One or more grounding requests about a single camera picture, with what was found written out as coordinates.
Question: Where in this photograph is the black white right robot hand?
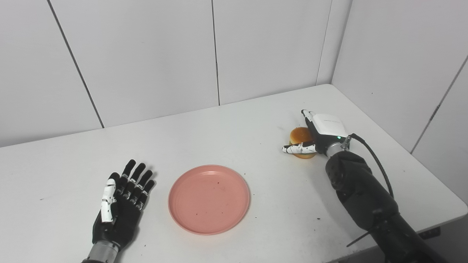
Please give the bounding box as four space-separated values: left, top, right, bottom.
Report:
282 110 350 156

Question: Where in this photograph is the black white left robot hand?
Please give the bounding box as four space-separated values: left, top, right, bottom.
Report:
92 159 156 252

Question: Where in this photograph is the toy hamburger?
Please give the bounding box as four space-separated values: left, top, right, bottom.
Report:
289 127 317 159

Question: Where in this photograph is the pink round plate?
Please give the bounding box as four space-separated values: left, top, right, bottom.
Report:
168 165 251 235

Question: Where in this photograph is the black table control panel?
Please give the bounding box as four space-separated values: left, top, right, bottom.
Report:
419 227 441 240

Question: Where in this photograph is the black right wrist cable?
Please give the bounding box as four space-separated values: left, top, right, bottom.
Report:
344 133 395 199

